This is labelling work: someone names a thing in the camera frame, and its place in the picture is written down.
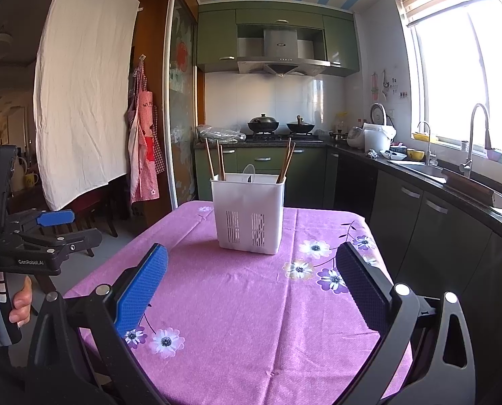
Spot small steel faucet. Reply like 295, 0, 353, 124
416, 120, 438, 166

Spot pink floral tablecloth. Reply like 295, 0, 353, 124
63, 200, 415, 405

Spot white rice cooker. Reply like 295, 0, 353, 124
346, 127, 366, 150

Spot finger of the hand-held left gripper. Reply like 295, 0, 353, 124
21, 227, 104, 263
6, 210, 77, 238

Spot dark brown wooden chopstick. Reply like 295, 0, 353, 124
278, 139, 294, 184
282, 142, 297, 184
280, 141, 296, 184
276, 136, 293, 184

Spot steel range hood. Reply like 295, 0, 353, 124
236, 25, 332, 79

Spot person's left hand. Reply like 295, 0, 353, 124
0, 272, 33, 337

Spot wall hooks with utensils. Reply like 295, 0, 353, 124
371, 69, 410, 103

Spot steel sink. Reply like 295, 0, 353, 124
396, 162, 448, 185

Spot white hanging sheet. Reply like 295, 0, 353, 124
32, 0, 144, 212

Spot green base cabinets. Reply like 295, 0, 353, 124
194, 145, 341, 212

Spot white container with open lid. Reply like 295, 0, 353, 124
362, 103, 397, 154

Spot ceiling lamp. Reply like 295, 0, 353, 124
0, 24, 21, 52

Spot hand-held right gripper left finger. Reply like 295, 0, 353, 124
25, 243, 169, 405

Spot red checkered apron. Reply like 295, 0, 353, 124
126, 54, 166, 204

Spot white plastic utensil holder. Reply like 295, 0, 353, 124
210, 172, 286, 256

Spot tall steel faucet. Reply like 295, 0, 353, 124
458, 103, 492, 179

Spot kitchen window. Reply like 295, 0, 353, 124
410, 0, 502, 162

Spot black wok with domed lid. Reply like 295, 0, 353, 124
246, 113, 280, 134

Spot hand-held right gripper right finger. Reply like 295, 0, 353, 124
331, 242, 476, 405

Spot sliding glass door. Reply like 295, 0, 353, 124
162, 0, 206, 212

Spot dark base cabinets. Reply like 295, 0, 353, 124
326, 152, 502, 389

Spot clear plastic bags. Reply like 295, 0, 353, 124
196, 124, 247, 144

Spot black wok with knob lid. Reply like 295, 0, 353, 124
285, 114, 316, 135

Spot wooden cutting board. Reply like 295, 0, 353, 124
440, 167, 502, 210

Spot gas stove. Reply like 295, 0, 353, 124
245, 132, 325, 143

